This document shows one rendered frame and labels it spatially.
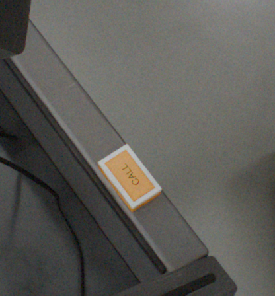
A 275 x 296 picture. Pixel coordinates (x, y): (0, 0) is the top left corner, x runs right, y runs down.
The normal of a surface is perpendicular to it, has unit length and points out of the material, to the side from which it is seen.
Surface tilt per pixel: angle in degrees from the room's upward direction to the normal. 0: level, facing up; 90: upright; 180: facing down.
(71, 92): 0
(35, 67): 0
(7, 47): 46
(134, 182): 0
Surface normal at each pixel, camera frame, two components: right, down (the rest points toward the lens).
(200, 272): 0.58, -0.66
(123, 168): 0.04, -0.43
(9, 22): 0.72, -0.10
